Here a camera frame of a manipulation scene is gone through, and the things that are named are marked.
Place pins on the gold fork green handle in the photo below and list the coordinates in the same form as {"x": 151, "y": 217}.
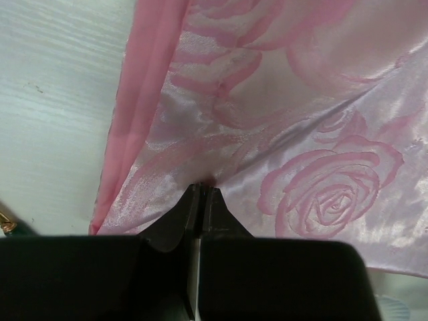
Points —
{"x": 12, "y": 226}

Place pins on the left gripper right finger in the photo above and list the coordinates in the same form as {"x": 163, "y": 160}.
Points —
{"x": 243, "y": 277}

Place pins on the pink satin cloth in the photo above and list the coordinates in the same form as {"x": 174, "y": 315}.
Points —
{"x": 310, "y": 116}

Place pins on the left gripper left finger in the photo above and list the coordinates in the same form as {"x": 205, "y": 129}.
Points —
{"x": 147, "y": 276}

